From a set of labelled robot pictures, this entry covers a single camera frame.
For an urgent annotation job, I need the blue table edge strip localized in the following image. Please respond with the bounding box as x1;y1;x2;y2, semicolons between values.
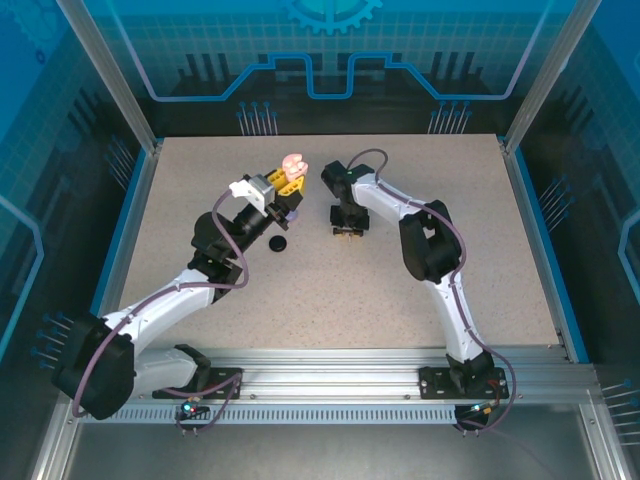
93;147;154;301
509;147;591;364

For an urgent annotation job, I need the small LED circuit board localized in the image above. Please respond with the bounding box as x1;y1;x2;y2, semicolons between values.
457;399;501;421
174;397;210;421

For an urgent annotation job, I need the grey metal base panel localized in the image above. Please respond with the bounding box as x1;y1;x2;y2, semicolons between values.
64;422;601;480

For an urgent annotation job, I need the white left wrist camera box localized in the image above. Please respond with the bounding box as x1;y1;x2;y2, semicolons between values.
228;171;275;212

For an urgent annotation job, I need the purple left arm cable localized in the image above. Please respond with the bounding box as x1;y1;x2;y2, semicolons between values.
72;188;251;436

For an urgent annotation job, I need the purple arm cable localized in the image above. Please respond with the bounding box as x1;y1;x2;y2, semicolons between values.
72;188;251;436
348;148;516;436

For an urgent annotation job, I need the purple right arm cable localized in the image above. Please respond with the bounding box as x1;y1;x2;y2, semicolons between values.
348;148;516;436

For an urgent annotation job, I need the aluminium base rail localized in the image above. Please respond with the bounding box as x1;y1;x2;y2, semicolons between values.
69;346;604;407

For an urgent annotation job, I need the slotted grey cable duct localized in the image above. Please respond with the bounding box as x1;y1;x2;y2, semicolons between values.
78;403;459;426

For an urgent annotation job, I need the aluminium frame post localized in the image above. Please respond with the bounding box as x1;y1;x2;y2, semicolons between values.
53;0;165;151
499;0;605;156

